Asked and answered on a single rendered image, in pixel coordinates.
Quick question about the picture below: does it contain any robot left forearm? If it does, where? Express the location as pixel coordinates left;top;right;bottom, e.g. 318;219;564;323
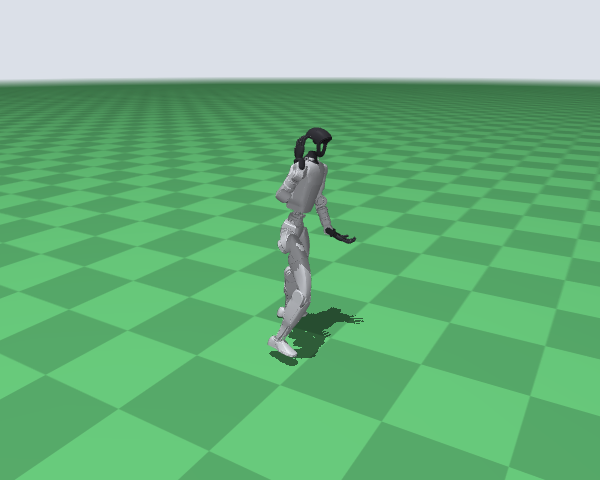
315;204;333;235

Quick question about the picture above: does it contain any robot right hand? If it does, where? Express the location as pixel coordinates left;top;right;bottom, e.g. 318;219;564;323
294;135;311;170

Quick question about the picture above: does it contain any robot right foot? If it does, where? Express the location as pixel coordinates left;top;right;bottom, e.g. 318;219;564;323
268;335;297;357

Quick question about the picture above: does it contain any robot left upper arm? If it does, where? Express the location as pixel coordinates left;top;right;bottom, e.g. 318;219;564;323
315;163;328;207

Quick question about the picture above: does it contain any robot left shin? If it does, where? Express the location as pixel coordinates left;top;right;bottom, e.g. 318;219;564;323
284;266;298;307

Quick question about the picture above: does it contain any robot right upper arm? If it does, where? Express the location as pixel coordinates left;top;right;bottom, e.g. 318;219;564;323
276;164;308;203

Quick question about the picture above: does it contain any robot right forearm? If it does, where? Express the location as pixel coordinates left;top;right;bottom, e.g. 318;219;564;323
275;162;306;197

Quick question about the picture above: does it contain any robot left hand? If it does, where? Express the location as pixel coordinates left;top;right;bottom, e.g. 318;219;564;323
325;228;356;244

